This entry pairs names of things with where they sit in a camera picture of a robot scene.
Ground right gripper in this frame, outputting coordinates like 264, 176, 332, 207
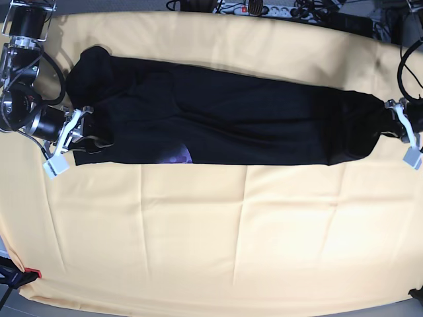
59, 106, 114, 155

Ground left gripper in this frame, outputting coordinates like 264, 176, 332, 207
381, 98, 416, 139

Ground black T-shirt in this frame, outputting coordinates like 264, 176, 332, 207
66, 46, 390, 166

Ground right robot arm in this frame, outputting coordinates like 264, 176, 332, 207
1, 1, 114, 159

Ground black box behind table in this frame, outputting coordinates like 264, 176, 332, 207
326, 12, 373, 38

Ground yellow table cloth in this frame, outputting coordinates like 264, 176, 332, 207
1, 12, 422, 316

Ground white power strip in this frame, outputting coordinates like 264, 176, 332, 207
214, 1, 296, 18

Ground red blue table clamp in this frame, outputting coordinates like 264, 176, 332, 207
1, 257, 42, 289

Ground black clamp right corner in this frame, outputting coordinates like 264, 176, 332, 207
408, 287, 423, 305

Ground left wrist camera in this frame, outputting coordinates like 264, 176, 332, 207
403, 147, 422, 170

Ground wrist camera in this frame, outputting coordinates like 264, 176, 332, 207
43, 155, 69, 179
403, 147, 422, 170

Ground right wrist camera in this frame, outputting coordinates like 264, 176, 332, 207
43, 155, 69, 179

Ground tangled black cables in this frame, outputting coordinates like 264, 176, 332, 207
290, 0, 338, 22

